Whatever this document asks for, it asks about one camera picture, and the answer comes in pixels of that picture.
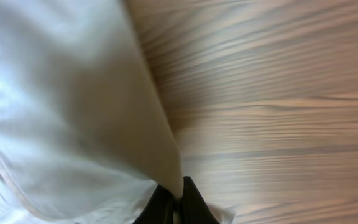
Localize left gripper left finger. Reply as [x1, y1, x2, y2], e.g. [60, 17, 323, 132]
[133, 185, 175, 224]

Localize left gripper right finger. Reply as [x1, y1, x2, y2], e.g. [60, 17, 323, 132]
[180, 176, 219, 224]

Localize beige shorts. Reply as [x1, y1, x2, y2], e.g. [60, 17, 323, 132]
[0, 0, 237, 224]

